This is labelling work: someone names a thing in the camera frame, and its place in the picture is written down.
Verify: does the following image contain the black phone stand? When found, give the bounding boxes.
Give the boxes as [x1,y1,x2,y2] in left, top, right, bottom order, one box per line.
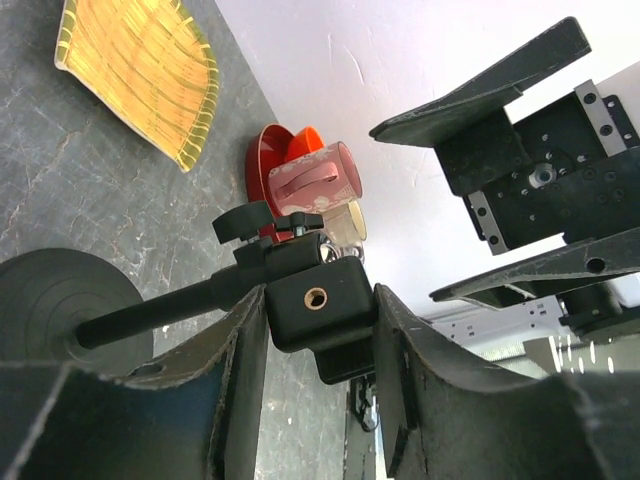
[1,201,374,384]

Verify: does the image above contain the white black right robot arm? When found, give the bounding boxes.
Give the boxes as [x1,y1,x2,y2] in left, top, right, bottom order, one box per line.
[371,17,639,342]

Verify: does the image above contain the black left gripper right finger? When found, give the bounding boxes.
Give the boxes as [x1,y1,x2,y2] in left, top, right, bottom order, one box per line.
[373,285,639,479]

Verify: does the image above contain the clear glass cup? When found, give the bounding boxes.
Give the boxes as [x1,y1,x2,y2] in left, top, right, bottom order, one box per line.
[324,217,365,263]

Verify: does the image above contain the cream ceramic cup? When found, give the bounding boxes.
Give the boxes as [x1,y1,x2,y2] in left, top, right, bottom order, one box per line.
[323,200,367,241]

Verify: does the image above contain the orange plastic bowl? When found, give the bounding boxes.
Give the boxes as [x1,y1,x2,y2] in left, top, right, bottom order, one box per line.
[284,126,325,162]

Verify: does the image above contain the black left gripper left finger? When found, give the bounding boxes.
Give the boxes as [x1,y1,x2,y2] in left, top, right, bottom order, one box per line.
[1,287,268,479]

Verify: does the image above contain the woven bamboo tray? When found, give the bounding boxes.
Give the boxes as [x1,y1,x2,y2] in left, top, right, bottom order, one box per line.
[54,1,219,172]

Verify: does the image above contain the red round tray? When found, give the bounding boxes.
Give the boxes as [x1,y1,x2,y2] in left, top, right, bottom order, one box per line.
[245,124,294,218]

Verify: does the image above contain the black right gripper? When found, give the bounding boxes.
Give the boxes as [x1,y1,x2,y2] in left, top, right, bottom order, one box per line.
[369,16,639,310]

